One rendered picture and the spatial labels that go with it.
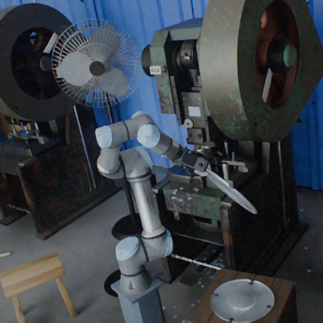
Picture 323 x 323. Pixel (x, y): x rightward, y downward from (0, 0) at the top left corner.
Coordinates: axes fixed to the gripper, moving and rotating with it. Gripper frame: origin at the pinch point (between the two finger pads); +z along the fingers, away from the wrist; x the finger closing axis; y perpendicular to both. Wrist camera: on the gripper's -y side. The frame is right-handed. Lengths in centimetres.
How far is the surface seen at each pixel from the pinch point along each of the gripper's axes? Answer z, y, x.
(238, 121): 14.6, 11.9, -27.7
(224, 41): -12, 12, -51
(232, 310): 49, -2, 48
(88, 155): 75, 215, 9
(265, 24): 18, 26, -79
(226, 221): 56, 29, 13
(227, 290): 55, 9, 43
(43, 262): 19, 112, 81
